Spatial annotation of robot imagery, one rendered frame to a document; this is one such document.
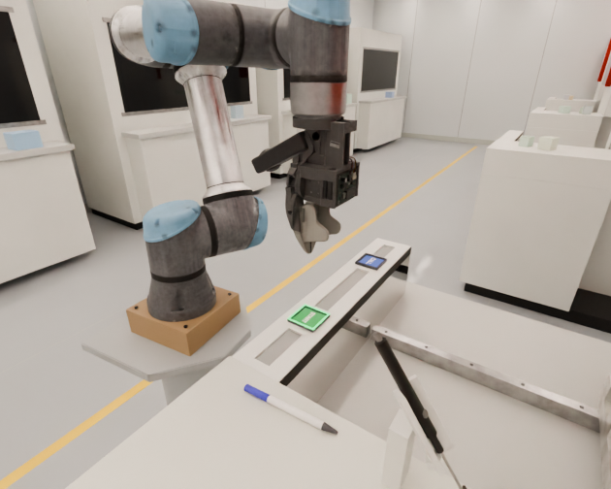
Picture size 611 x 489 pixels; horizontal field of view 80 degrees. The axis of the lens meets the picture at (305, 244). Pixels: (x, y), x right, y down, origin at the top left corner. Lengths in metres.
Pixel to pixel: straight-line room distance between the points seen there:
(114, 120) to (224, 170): 2.76
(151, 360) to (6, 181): 2.33
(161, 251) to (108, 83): 2.84
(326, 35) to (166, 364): 0.66
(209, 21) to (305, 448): 0.52
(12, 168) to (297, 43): 2.68
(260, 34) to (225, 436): 0.51
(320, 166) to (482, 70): 8.09
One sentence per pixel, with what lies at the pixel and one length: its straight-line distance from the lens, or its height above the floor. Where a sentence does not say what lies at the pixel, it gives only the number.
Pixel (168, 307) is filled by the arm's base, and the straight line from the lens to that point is 0.83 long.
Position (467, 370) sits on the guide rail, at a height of 0.84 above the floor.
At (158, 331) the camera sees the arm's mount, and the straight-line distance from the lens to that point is 0.87.
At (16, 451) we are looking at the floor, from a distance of 2.02.
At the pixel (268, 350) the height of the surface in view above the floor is 0.96.
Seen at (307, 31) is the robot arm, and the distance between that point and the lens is 0.50.
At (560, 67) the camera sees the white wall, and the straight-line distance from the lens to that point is 8.41.
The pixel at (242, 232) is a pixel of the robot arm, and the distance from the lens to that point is 0.82.
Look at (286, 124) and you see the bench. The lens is 5.04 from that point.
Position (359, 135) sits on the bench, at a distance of 6.97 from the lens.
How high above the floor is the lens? 1.36
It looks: 25 degrees down
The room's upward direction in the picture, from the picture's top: straight up
